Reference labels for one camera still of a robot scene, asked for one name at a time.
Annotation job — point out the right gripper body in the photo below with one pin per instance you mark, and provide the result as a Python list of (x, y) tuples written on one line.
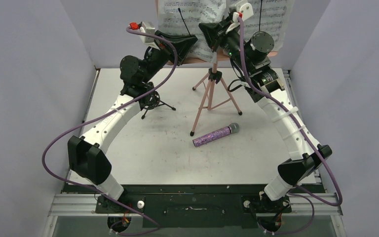
[(222, 33)]

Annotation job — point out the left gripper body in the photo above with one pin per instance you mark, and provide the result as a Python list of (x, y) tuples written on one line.
[(159, 58)]

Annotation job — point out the sheet music page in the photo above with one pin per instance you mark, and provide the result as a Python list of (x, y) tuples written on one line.
[(182, 17), (270, 16)]

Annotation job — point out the pink music stand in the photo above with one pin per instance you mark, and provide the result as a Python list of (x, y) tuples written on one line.
[(214, 77)]

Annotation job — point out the black microphone tripod mount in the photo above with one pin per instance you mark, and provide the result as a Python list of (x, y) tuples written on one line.
[(155, 103)]

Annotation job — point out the purple glitter microphone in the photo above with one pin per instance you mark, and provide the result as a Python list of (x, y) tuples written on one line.
[(232, 128)]

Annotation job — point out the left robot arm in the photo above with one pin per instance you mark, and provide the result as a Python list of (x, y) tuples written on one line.
[(87, 153)]

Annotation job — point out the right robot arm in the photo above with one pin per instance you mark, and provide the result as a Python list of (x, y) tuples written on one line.
[(267, 90)]

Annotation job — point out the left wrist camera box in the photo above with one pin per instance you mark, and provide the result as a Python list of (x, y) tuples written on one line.
[(147, 28)]

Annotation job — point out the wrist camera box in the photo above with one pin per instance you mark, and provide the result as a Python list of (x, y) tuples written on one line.
[(147, 28), (240, 9)]

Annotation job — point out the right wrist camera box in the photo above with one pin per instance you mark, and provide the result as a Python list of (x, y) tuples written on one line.
[(240, 9)]

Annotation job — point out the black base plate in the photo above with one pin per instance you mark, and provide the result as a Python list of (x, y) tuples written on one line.
[(185, 206)]

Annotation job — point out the aluminium rail frame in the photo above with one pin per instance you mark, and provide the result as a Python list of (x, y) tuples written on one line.
[(334, 213)]

